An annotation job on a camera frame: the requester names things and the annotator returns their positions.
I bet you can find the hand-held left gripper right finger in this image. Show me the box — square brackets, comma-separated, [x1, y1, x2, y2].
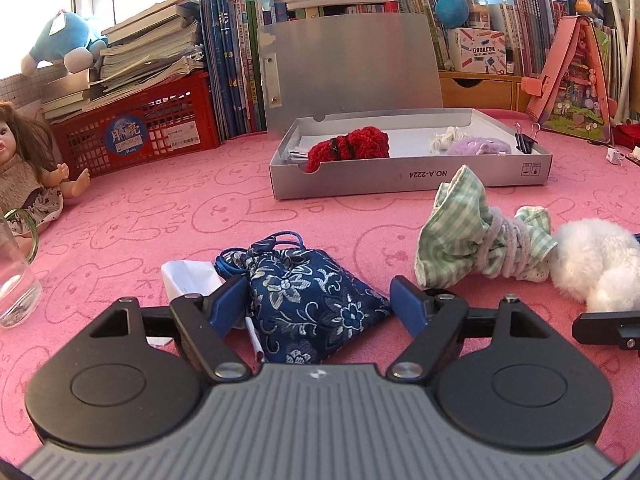
[386, 275, 571, 381]

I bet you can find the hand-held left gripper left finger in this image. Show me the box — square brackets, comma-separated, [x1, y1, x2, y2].
[65, 275, 253, 386]

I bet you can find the white plush toy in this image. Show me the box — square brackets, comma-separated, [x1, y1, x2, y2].
[550, 217, 640, 314]

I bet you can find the blue floral drawstring pouch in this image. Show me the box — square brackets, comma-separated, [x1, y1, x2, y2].
[216, 231, 392, 365]

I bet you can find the green checked cloth bundle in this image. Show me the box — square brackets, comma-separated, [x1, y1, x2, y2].
[414, 165, 559, 289]

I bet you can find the red knitted yarn piece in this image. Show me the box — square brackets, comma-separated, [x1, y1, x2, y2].
[305, 127, 391, 174]

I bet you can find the white lace scrunchie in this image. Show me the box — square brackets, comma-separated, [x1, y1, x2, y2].
[429, 126, 471, 154]

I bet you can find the purple plush toy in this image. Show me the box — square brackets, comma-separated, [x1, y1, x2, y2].
[445, 135, 511, 157]

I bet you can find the grey cardboard file box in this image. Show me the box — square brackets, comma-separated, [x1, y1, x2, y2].
[260, 12, 554, 201]

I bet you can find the red knitted cloth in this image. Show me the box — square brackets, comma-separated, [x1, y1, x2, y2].
[612, 122, 640, 147]

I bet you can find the pink bunny-print table cloth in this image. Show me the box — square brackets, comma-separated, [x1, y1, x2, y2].
[0, 107, 640, 466]

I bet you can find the black binder clip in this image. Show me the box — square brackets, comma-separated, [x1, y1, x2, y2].
[513, 122, 541, 155]

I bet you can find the white tube rack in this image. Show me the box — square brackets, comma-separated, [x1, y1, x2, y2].
[602, 0, 640, 124]

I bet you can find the pink triangular diorama house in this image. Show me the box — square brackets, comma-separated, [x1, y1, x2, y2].
[520, 15, 614, 146]

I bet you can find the red plastic crate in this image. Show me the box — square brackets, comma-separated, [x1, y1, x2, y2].
[50, 71, 221, 179]

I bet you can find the clear glass mug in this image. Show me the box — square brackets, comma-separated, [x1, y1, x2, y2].
[0, 208, 44, 330]

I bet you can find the wooden drawer organizer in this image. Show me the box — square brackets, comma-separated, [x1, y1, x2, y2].
[437, 70, 534, 116]

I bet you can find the row of shelf books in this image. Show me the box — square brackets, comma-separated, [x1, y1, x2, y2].
[385, 0, 556, 76]

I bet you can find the brown-haired doll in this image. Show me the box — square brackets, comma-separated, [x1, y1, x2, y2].
[0, 100, 91, 241]

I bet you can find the row of blue books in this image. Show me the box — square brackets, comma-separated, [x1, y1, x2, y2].
[200, 0, 274, 141]

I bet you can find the white printed carton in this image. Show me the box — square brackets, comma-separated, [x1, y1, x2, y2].
[446, 27, 507, 74]

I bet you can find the stack of worn books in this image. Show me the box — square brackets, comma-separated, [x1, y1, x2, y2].
[40, 0, 206, 121]

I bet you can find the stack of flat books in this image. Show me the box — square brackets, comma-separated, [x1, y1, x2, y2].
[270, 0, 401, 21]

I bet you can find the light blue plush toy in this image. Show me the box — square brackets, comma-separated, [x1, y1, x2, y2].
[21, 10, 109, 74]

